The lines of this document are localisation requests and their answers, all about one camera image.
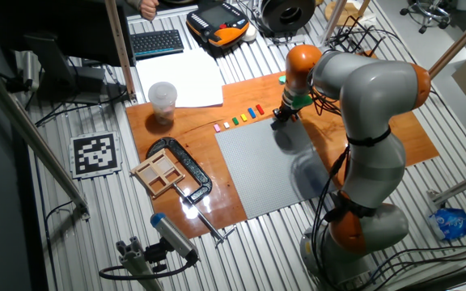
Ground black C-clamp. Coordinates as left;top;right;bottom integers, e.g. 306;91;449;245
146;136;237;247

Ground small wooden tray frame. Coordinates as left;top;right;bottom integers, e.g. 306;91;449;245
130;148;186;199

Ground metal post with base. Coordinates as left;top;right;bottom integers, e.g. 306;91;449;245
320;0;348;45

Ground aluminium camera bracket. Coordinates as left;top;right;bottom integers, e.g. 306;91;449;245
115;236;165;291

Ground person's hand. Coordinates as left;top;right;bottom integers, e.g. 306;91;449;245
139;0;161;22

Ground black wire rack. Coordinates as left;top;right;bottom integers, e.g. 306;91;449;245
329;15;383;56

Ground grey Lego baseplate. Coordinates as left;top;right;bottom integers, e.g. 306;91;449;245
214;116;337;221

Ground black camera cable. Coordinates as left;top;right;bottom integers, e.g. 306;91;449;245
98;258;200;280

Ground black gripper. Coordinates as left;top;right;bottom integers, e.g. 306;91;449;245
273;100;301;123

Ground black monitor stand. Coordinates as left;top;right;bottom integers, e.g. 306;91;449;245
22;34;108;104

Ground grey camera with blue cap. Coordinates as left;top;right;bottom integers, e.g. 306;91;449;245
150;213;200;262

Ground aluminium frame post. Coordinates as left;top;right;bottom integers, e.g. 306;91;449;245
426;165;466;207
104;0;138;104
0;56;91;221
427;3;466;80

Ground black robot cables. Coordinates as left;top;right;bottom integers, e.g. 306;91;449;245
307;86;352;291

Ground clear plastic cup with lid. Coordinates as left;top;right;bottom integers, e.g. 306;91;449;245
147;81;178;126

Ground grey metal bar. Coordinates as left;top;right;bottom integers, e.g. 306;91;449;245
126;4;200;23

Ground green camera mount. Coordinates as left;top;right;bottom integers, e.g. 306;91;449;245
277;74;314;111

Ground black cable bundle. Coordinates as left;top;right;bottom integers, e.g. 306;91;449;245
358;238;466;291

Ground black filament spool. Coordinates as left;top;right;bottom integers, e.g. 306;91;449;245
260;0;317;35

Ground blue plastic bag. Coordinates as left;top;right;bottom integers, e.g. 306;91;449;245
427;207;466;242

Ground white computer mouse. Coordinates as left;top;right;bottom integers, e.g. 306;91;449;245
241;24;258;44

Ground office chair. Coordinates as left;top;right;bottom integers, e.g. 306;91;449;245
399;0;452;35

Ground white printed paper sheets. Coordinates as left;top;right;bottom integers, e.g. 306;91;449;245
135;50;226;109

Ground wooden stool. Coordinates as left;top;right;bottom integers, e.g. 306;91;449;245
324;0;374;27

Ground wooden board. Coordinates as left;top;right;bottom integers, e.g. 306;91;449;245
125;71;440;239

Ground dark computer monitor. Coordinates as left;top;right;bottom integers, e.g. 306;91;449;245
0;0;137;68

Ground black keyboard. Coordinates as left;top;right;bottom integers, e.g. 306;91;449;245
129;29;185;61

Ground orange and black teach pendant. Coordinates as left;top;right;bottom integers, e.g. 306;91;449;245
185;2;251;49

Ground black and white marker board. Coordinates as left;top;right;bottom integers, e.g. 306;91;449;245
69;131;124;180

